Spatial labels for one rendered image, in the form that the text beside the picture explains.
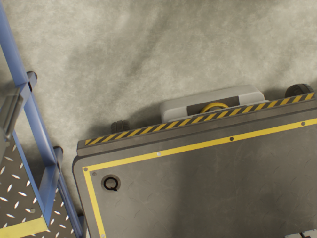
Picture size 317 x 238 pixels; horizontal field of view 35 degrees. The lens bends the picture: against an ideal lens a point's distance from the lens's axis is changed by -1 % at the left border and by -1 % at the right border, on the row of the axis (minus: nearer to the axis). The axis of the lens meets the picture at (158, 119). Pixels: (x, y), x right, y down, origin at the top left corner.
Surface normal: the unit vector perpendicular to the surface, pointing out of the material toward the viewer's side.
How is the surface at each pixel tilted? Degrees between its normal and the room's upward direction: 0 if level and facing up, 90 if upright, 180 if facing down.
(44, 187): 90
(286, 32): 0
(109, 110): 0
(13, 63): 0
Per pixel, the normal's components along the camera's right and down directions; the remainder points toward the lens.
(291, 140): 0.09, 0.32
